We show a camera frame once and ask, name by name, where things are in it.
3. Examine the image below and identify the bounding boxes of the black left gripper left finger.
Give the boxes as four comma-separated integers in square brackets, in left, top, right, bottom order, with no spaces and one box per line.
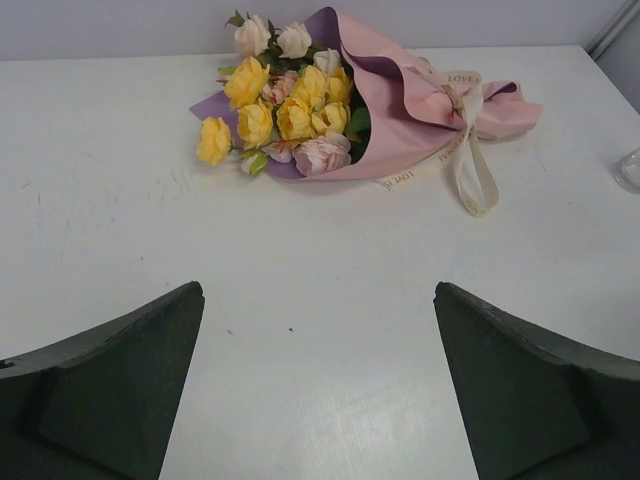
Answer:
[1,281,204,479]

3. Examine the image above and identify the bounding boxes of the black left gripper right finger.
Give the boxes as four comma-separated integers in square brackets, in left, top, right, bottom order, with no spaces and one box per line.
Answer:
[434,282,639,479]

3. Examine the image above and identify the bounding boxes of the cream printed ribbon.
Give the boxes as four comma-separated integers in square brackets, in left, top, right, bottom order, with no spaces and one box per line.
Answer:
[375,70,499,218]

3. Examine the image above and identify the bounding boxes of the pink and purple wrapping paper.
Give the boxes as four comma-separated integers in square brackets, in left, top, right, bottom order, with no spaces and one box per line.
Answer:
[189,6,545,183]

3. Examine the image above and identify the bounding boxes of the yellow and pink flower bunch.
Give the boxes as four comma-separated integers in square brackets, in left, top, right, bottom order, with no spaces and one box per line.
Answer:
[192,12,371,177]

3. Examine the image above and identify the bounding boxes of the clear glass vase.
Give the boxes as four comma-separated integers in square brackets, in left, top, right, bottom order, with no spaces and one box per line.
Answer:
[613,148,640,194]

